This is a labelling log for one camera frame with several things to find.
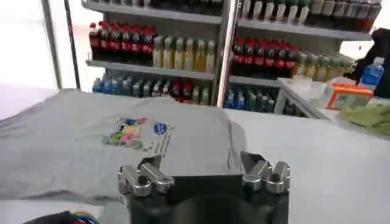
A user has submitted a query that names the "grey printed shirt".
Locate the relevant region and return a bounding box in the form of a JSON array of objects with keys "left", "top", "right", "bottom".
[{"left": 0, "top": 88, "right": 247, "bottom": 224}]

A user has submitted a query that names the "black bag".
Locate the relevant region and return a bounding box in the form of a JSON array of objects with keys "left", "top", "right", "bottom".
[{"left": 350, "top": 27, "right": 390, "bottom": 99}]

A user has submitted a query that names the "green cloth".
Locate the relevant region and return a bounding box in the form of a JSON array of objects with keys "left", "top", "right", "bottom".
[{"left": 339, "top": 103, "right": 390, "bottom": 138}]

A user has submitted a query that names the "orange tissue box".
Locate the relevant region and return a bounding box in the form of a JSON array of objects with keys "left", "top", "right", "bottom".
[{"left": 326, "top": 83, "right": 375, "bottom": 110}]

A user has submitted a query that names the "metal shelf with drink bottles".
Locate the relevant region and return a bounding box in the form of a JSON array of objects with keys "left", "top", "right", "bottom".
[
  {"left": 224, "top": 0, "right": 383, "bottom": 118},
  {"left": 81, "top": 0, "right": 229, "bottom": 107}
]

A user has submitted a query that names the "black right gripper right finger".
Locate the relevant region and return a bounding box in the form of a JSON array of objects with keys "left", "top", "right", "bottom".
[{"left": 239, "top": 151, "right": 291, "bottom": 194}]

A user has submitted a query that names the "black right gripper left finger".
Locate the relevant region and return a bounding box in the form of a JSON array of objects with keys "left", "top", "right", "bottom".
[{"left": 117, "top": 154, "right": 175, "bottom": 198}]

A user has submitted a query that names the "blue water bottle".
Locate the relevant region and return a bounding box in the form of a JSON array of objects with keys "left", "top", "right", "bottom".
[{"left": 361, "top": 57, "right": 385, "bottom": 89}]

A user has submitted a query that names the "white side table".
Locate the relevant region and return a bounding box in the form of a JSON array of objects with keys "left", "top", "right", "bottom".
[{"left": 274, "top": 76, "right": 390, "bottom": 142}]

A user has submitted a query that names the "dark window frame post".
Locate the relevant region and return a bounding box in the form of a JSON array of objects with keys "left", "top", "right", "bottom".
[
  {"left": 41, "top": 0, "right": 63, "bottom": 89},
  {"left": 63, "top": 0, "right": 82, "bottom": 89}
]

